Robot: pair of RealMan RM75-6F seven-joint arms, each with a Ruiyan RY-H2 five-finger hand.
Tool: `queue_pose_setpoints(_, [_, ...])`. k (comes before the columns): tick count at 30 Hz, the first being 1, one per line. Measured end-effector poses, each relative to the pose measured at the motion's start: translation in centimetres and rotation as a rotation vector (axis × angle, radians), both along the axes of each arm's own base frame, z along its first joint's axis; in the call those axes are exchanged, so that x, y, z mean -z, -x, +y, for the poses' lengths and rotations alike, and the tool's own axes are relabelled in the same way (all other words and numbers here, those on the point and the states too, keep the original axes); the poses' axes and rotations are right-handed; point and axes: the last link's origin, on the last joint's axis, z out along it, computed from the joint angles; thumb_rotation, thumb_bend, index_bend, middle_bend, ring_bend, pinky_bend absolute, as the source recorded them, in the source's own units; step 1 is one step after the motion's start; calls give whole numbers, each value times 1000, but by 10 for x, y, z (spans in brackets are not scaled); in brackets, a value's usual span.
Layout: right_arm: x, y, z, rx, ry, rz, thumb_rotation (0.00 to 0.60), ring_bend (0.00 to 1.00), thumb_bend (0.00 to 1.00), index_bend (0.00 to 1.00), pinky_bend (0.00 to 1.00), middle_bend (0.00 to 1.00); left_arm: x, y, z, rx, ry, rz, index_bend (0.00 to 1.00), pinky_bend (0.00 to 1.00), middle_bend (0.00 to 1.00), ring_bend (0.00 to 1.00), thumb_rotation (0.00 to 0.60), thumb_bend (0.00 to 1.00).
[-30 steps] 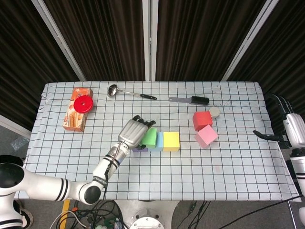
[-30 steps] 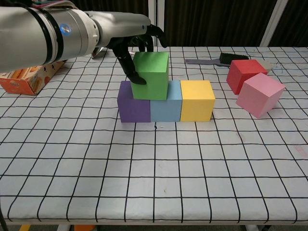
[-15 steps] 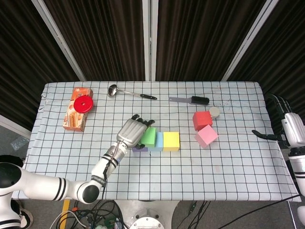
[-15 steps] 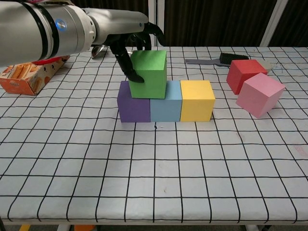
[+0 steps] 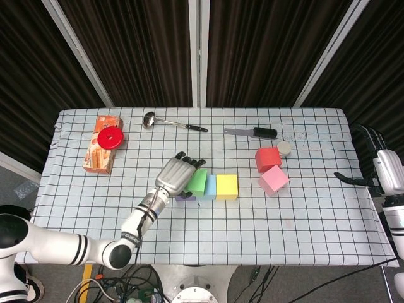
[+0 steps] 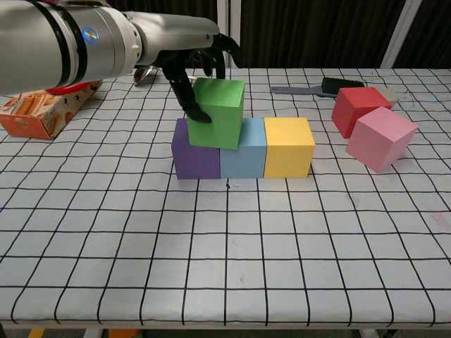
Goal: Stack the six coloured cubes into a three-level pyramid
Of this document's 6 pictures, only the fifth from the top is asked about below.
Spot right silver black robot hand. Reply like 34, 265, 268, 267
333, 123, 404, 196

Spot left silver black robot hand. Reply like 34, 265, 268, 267
155, 151, 207, 199

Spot green foam cube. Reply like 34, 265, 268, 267
184, 169, 208, 198

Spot light blue foam cube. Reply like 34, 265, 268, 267
203, 174, 218, 201

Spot yellow foam cube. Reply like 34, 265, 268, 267
215, 174, 239, 201

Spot red foam cube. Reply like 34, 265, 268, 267
254, 146, 283, 174

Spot pink foam cube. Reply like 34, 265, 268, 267
257, 164, 290, 196

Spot white black grid tablecloth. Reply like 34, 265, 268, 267
23, 107, 395, 266

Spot red round plastic lid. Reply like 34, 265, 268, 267
97, 127, 125, 150

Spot orange snack box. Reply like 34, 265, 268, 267
82, 115, 124, 175

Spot dark pleated curtain panel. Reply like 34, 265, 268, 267
0, 0, 107, 171
206, 0, 353, 108
58, 0, 193, 107
301, 0, 404, 184

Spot grey brush black bristles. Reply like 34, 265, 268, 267
223, 126, 278, 141

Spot small white jar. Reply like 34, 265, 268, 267
276, 141, 293, 158

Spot power strip with plugs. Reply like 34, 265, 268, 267
119, 287, 165, 303

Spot white black sneaker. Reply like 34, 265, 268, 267
23, 268, 45, 302

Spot steel ladle black handle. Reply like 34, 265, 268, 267
142, 111, 209, 133

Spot grey velcro arm strap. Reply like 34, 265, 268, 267
121, 232, 142, 247

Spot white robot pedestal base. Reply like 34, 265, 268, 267
151, 264, 238, 303

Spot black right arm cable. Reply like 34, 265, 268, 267
295, 258, 399, 303

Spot white upright frame post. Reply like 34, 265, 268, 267
188, 0, 211, 107

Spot black floor cable bundle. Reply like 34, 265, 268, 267
68, 264, 168, 303

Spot black cable green connector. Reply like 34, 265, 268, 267
248, 265, 279, 303

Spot white slanted frame post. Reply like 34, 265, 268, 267
42, 0, 114, 107
293, 0, 370, 108

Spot white partition base rail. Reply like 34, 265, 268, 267
0, 151, 42, 184

